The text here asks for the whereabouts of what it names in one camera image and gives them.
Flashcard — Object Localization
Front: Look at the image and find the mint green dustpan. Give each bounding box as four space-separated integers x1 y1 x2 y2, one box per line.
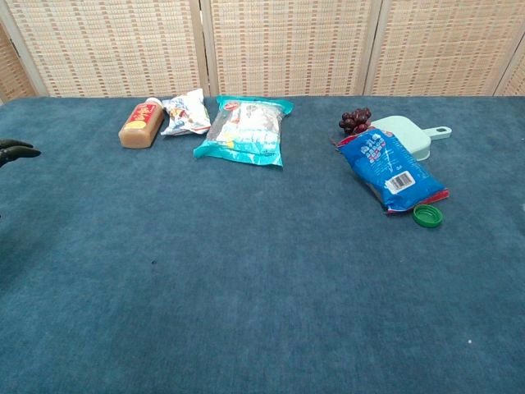
371 115 454 162

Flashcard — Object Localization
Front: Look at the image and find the brown drink bottle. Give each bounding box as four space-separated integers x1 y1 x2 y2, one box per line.
118 97 166 149

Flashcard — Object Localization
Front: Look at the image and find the teal snack bag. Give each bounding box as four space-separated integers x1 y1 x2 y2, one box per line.
193 95 295 167

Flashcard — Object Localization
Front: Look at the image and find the blue snack bag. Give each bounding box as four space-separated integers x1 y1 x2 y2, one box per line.
331 126 450 217

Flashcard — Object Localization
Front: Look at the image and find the blue felt table mat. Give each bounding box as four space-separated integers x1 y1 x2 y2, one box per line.
0 95 525 394

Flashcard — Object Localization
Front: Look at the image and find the small white snack packet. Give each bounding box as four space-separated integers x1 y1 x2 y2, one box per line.
160 88 212 137

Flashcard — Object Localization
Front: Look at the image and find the bunch of red grapes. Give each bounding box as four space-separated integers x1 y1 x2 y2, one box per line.
338 107 373 136

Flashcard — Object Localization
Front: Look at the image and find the green bottle cap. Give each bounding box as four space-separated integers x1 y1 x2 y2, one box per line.
412 204 445 229

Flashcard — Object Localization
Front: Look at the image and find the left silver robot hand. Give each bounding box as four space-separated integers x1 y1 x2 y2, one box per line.
0 138 42 168

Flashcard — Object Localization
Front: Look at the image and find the woven bamboo screen panel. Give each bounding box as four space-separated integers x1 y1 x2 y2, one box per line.
0 22 36 103
0 0 210 99
494 36 525 98
364 0 525 98
200 0 385 98

